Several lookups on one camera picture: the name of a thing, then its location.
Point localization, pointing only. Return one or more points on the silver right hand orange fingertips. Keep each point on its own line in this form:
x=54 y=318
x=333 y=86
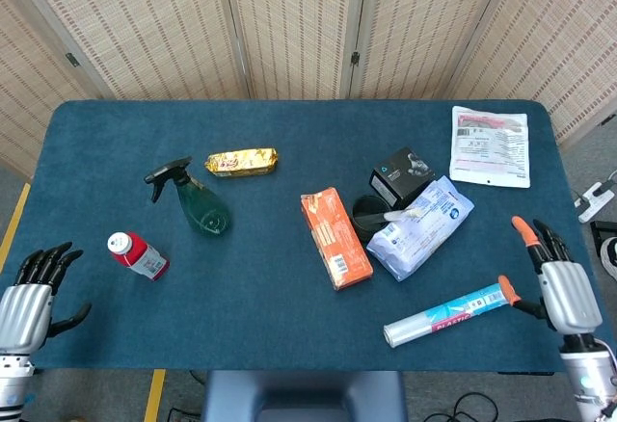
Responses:
x=569 y=297

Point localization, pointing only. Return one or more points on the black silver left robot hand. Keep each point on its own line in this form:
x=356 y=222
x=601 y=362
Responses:
x=24 y=313

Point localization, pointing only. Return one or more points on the white small tube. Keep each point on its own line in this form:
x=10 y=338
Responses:
x=397 y=215

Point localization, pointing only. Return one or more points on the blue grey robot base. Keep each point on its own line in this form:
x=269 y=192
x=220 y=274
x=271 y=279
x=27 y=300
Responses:
x=303 y=398

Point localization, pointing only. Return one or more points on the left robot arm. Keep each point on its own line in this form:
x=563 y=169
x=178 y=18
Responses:
x=14 y=378

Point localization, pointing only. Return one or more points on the black round cup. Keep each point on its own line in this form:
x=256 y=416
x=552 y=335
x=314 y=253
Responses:
x=366 y=231

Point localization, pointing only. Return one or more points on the white power strip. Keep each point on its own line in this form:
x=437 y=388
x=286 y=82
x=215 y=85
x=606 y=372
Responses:
x=595 y=200

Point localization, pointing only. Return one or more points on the plastic bag roll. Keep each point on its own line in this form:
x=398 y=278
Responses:
x=448 y=316

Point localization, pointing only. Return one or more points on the red bottle white cap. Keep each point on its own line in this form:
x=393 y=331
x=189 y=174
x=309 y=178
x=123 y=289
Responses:
x=140 y=255

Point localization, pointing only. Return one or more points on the white blue plastic pack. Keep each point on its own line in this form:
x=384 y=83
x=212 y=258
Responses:
x=424 y=234

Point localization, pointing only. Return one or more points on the white pouch red print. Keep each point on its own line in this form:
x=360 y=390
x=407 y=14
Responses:
x=490 y=150

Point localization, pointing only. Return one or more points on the black cardboard box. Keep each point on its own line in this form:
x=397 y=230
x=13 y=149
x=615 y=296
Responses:
x=400 y=176

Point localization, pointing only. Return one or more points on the green spray bottle black trigger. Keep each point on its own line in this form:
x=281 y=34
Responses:
x=202 y=205

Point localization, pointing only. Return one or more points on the woven folding screen panel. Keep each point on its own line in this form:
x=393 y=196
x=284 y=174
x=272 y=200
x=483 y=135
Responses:
x=554 y=41
x=424 y=22
x=29 y=85
x=294 y=22
x=144 y=22

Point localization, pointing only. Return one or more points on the orange cardboard box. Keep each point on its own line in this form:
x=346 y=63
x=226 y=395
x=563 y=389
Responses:
x=337 y=239

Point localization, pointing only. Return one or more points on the blue table cloth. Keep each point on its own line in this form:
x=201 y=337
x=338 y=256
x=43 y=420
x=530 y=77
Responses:
x=270 y=306

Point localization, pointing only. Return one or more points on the black screen hinge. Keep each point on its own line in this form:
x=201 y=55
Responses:
x=356 y=58
x=72 y=60

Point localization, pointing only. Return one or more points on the gold snack packet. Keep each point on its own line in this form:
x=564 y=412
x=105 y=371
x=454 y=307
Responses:
x=243 y=162

